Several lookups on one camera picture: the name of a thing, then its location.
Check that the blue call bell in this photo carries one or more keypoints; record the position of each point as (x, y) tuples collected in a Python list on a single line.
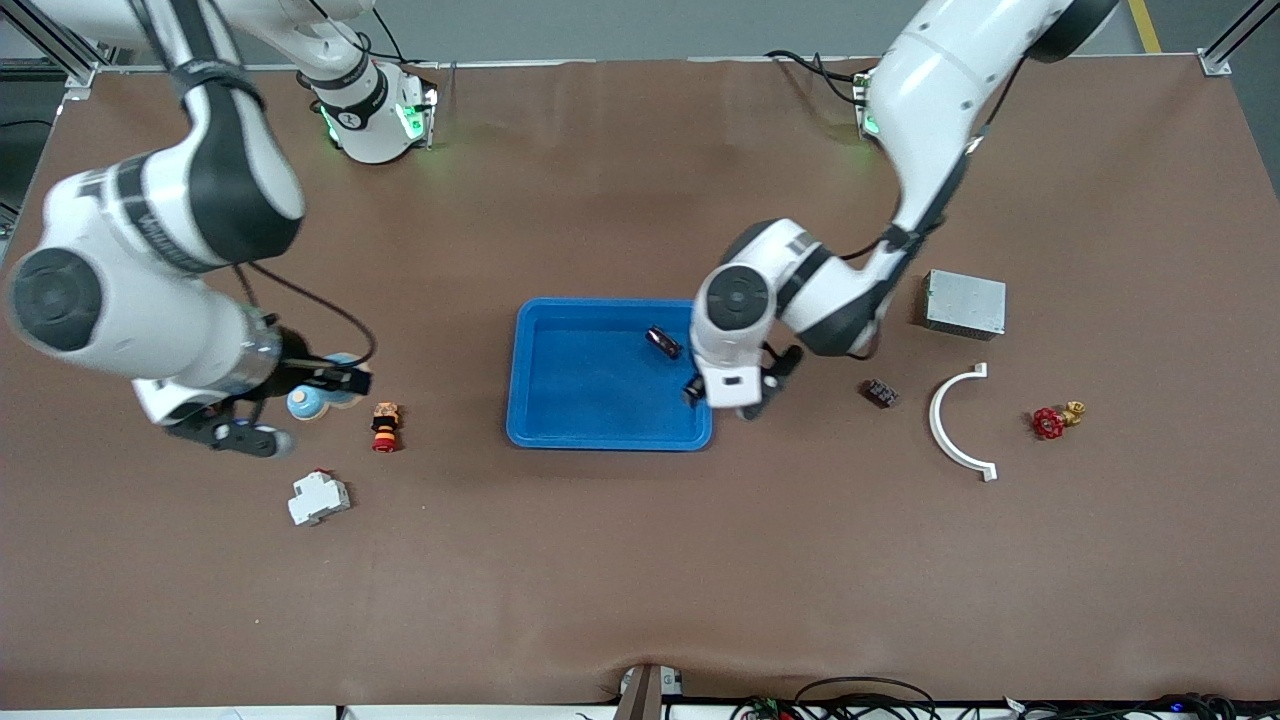
[(303, 405), (347, 400)]

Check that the small black ribbed component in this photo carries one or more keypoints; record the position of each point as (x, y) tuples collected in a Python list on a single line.
[(880, 394)]

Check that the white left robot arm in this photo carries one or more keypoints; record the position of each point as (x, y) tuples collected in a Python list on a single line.
[(930, 90)]

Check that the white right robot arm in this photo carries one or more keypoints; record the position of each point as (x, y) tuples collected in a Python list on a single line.
[(120, 310)]

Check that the blue plastic tray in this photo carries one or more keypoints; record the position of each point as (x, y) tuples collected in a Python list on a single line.
[(600, 400)]

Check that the white circuit breaker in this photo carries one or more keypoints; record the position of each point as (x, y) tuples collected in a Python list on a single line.
[(318, 498)]

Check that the grey metal box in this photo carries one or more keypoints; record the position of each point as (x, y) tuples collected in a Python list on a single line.
[(964, 303)]

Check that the orange red emergency stop switch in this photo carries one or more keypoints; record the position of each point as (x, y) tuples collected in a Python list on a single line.
[(385, 426)]

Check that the white curved plastic bracket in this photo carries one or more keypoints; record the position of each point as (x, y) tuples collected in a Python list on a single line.
[(936, 420)]

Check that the grey bracket with dark post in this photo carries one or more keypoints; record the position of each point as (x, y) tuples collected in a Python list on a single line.
[(648, 692)]

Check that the aluminium frame profile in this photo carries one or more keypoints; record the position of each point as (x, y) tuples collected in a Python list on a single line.
[(1225, 45), (70, 65)]

